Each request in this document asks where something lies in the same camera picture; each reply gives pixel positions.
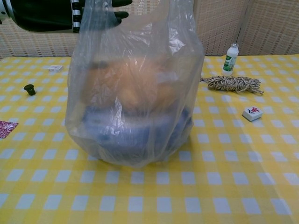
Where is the small black stopper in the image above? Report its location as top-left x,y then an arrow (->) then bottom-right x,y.
23,84 -> 36,97

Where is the translucent plastic bag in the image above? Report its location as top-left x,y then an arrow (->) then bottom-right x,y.
65,0 -> 206,168

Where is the yellow checkered tablecloth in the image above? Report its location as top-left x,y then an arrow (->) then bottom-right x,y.
0,54 -> 299,224

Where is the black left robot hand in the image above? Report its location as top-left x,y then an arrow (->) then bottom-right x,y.
13,0 -> 133,34

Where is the white bottle green label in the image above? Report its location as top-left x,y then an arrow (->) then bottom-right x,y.
221,43 -> 240,77

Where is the red patterned playing card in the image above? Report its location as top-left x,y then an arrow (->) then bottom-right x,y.
0,120 -> 19,140

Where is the white mahjong tile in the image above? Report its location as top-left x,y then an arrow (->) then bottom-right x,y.
242,105 -> 264,123

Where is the braided rope bundle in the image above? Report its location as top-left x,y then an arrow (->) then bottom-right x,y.
200,75 -> 265,95

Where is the blue plush item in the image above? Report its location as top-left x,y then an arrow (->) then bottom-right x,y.
79,105 -> 194,162

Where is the orange plush toy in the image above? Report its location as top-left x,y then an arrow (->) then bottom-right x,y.
80,57 -> 187,115

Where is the beige woven folding screen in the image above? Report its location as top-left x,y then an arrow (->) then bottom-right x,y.
0,0 -> 299,59

